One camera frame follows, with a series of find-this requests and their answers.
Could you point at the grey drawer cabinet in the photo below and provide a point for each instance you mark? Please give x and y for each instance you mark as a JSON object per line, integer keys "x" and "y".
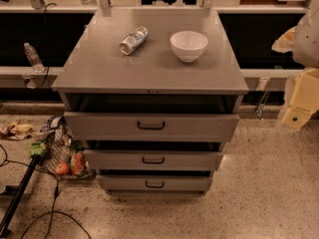
{"x": 99, "y": 78}

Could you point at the bottom grey drawer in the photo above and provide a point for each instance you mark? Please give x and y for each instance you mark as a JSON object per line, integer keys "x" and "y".
{"x": 148, "y": 183}

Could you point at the red snack bag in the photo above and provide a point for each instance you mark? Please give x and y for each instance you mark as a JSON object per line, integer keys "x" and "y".
{"x": 77, "y": 163}

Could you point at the middle grey drawer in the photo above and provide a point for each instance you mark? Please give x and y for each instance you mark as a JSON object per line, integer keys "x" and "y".
{"x": 153, "y": 160}

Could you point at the top grey drawer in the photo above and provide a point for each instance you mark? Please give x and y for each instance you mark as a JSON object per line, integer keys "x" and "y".
{"x": 152, "y": 127}

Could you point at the red apple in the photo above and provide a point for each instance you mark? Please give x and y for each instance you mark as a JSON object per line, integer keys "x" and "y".
{"x": 62, "y": 168}

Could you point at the black metal pole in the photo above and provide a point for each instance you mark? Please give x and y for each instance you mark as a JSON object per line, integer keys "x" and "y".
{"x": 4, "y": 232}

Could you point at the grey drawer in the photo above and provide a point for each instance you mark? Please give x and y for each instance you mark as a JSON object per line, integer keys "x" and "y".
{"x": 153, "y": 160}
{"x": 148, "y": 183}
{"x": 152, "y": 127}

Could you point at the silver redbull can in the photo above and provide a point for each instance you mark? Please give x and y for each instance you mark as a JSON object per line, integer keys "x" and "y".
{"x": 134, "y": 40}

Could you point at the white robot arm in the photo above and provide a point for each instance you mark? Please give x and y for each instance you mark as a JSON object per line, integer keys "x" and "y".
{"x": 303, "y": 41}

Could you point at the green snack bag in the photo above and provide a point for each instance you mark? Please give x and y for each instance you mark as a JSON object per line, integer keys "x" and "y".
{"x": 38, "y": 148}

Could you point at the crumpled snack wrapper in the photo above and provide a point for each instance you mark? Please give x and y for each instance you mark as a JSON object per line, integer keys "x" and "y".
{"x": 15, "y": 130}

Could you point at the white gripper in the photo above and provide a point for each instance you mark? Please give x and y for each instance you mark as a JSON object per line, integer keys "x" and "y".
{"x": 307, "y": 43}

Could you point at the white ceramic bowl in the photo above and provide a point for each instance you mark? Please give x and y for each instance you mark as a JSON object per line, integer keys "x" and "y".
{"x": 188, "y": 45}

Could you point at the clear plastic water bottle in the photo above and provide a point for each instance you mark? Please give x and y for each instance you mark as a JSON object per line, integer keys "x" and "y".
{"x": 34, "y": 58}

